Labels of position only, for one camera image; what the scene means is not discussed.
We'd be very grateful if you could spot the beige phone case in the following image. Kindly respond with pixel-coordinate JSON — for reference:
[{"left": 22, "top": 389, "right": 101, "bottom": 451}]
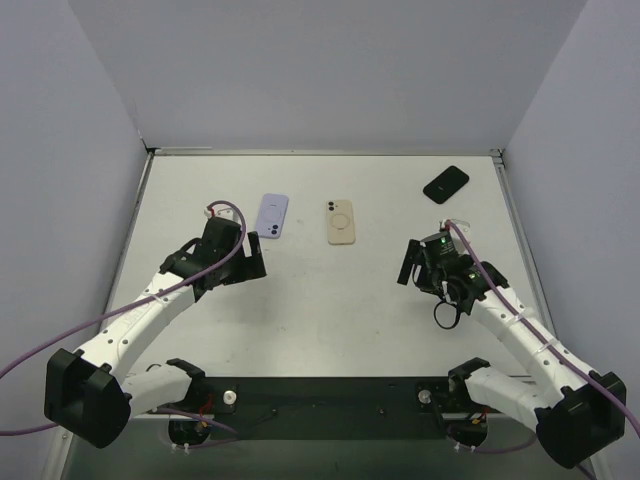
[{"left": 326, "top": 199, "right": 356, "bottom": 246}]

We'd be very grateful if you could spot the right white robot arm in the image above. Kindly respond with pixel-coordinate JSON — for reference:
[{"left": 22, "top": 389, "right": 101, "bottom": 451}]
[{"left": 398, "top": 224, "right": 627, "bottom": 468}]

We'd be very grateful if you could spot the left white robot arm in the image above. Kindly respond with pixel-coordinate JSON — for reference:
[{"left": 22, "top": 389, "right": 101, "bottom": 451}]
[{"left": 44, "top": 217, "right": 266, "bottom": 448}]

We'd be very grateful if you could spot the lilac phone case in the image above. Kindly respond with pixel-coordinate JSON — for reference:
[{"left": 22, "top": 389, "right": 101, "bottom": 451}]
[{"left": 255, "top": 193, "right": 289, "bottom": 239}]

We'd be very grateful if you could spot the black phone case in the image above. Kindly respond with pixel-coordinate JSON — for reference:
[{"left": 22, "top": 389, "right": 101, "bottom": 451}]
[{"left": 423, "top": 165, "right": 470, "bottom": 205}]

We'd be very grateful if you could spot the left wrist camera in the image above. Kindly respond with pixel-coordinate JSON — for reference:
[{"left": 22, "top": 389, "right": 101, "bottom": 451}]
[{"left": 204, "top": 205, "right": 240, "bottom": 224}]

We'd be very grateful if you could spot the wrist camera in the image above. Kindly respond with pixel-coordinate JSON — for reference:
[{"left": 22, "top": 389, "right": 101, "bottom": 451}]
[
  {"left": 204, "top": 205, "right": 240, "bottom": 224},
  {"left": 440, "top": 219, "right": 471, "bottom": 235}
]

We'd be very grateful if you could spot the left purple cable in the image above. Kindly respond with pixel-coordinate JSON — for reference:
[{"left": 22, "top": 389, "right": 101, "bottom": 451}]
[{"left": 0, "top": 200, "right": 247, "bottom": 435}]

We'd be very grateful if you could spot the purple cable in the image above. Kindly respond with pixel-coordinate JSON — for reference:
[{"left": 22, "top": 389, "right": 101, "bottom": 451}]
[
  {"left": 446, "top": 220, "right": 640, "bottom": 480},
  {"left": 0, "top": 200, "right": 247, "bottom": 435}
]

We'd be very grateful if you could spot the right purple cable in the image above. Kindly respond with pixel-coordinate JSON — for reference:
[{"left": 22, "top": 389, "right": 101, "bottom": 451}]
[{"left": 446, "top": 220, "right": 640, "bottom": 480}]

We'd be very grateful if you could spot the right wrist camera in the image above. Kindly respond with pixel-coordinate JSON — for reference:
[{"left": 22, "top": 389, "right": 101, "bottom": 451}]
[{"left": 440, "top": 219, "right": 471, "bottom": 235}]

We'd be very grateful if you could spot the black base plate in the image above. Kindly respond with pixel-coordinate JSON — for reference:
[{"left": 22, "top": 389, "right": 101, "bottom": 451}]
[{"left": 144, "top": 376, "right": 509, "bottom": 442}]

